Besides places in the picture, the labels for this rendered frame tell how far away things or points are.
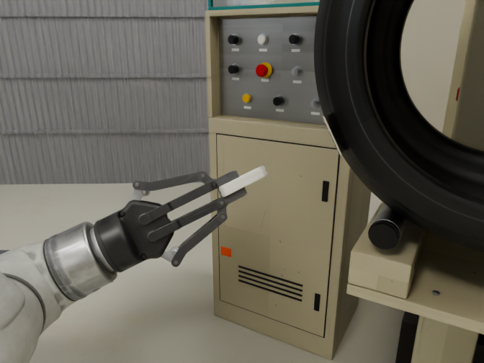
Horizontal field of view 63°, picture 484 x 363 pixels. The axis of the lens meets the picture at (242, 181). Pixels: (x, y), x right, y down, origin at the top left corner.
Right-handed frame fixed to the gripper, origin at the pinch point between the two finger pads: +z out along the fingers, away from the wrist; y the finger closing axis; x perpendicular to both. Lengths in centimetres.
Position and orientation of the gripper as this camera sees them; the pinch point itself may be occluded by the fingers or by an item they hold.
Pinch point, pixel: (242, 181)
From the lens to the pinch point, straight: 54.9
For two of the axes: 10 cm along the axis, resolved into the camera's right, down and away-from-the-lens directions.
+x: 1.4, -0.1, -9.9
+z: 8.9, -4.4, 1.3
